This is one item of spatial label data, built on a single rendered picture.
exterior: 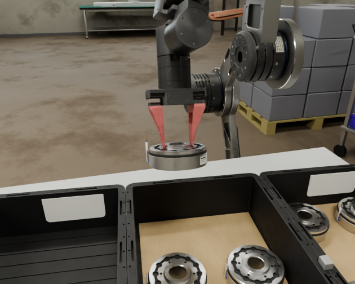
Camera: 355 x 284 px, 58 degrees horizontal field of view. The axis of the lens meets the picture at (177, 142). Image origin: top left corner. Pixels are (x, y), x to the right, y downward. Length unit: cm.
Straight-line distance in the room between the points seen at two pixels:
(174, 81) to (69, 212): 37
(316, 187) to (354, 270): 21
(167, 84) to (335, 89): 305
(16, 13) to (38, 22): 61
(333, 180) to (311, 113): 261
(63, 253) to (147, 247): 17
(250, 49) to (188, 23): 44
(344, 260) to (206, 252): 27
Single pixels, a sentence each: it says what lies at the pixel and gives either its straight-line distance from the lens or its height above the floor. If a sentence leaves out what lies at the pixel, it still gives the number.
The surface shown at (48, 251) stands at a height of 83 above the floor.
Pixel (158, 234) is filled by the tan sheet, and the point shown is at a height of 83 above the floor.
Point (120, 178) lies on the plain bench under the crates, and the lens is 116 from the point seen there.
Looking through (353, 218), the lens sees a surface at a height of 86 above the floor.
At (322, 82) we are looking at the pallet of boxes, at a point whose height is 49.
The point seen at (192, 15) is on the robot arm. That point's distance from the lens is 49.
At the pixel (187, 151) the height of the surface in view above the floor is 107.
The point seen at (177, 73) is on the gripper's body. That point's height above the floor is 119.
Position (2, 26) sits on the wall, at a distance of 1088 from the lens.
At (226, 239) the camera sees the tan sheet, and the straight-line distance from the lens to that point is 72.
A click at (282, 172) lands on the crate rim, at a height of 93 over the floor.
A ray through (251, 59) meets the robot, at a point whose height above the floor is 114.
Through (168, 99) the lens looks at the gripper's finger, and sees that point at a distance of 53.
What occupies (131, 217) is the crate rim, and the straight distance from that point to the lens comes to 61.
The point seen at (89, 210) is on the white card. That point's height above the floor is 88.
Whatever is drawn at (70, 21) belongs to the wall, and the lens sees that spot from 1059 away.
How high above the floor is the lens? 131
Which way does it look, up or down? 26 degrees down
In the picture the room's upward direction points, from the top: straight up
